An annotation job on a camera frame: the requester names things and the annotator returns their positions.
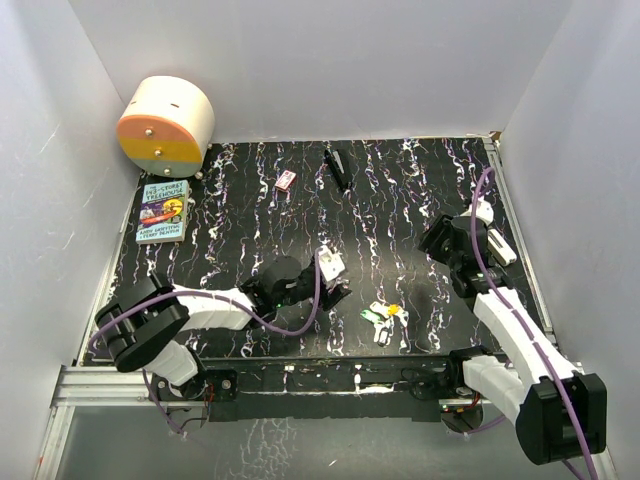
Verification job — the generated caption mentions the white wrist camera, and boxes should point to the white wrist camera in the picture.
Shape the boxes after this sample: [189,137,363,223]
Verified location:
[468,197,494,227]
[317,245,346,282]

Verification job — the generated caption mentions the white key tag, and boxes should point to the white key tag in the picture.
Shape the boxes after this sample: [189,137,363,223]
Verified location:
[374,322,392,347]

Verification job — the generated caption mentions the round pastel drawer box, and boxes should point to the round pastel drawer box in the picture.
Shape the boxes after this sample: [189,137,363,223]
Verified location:
[116,75,215,179]

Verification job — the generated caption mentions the blue treehouse paperback book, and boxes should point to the blue treehouse paperback book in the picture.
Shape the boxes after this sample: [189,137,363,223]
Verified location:
[136,180,190,245]

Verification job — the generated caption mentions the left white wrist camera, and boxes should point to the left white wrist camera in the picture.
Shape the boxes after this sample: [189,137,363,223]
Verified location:
[317,245,346,282]

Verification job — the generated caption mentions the small red white box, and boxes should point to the small red white box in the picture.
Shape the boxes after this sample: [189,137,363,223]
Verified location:
[275,170,296,192]

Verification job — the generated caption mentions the aluminium frame rail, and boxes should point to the aluminium frame rail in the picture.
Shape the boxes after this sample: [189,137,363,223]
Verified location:
[32,362,619,480]

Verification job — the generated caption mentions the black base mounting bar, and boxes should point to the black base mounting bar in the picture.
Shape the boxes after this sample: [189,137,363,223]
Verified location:
[139,357,506,424]

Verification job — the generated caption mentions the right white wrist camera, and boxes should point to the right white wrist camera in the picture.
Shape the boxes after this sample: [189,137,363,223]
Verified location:
[468,197,494,227]

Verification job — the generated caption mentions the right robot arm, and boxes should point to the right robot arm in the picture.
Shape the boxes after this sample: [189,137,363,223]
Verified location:
[418,214,607,465]

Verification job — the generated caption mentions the black stapler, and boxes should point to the black stapler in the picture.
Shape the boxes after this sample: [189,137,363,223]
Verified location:
[324,149,353,192]

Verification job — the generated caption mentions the green key tag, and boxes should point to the green key tag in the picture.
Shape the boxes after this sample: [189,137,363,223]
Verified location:
[360,310,379,323]

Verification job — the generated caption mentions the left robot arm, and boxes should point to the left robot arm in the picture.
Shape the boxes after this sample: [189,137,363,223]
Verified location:
[91,246,351,399]

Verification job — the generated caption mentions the white grey eraser block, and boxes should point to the white grey eraser block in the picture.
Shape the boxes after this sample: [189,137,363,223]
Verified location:
[487,229,517,267]

